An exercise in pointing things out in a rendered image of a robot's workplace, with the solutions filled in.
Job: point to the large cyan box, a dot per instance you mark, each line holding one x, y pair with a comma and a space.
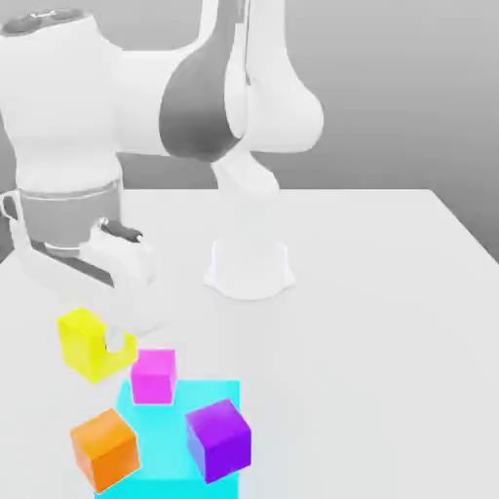
161, 444

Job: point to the small magenta cube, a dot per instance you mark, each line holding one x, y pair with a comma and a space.
153, 377

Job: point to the small orange cube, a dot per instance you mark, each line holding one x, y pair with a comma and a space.
105, 450

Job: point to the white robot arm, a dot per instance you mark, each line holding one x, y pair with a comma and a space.
70, 117

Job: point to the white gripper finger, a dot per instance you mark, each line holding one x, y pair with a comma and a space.
115, 340

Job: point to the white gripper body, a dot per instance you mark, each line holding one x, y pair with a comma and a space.
128, 269

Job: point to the small yellow cube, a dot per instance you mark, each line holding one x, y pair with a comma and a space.
84, 351

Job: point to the small purple cube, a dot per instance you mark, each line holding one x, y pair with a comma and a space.
220, 440

